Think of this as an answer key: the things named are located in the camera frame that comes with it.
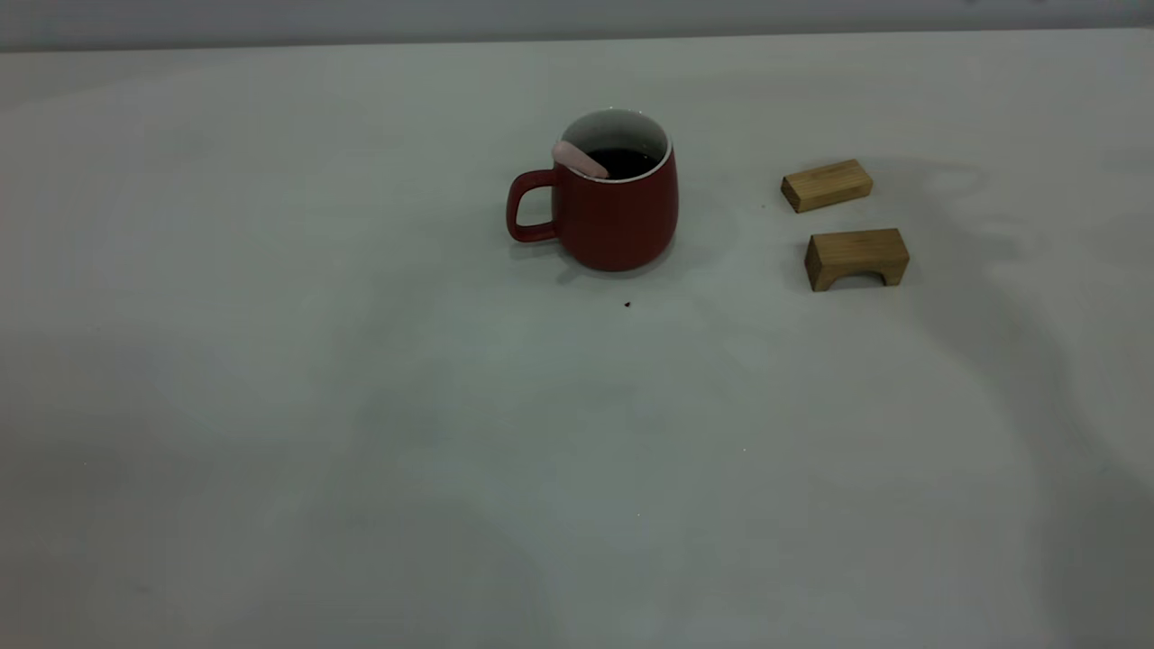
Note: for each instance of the red ceramic cup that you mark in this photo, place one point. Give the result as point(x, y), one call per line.
point(613, 225)

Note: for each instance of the arched wooden block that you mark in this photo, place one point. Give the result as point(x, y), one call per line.
point(847, 248)

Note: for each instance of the flat wooden block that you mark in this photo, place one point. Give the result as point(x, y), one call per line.
point(825, 186)

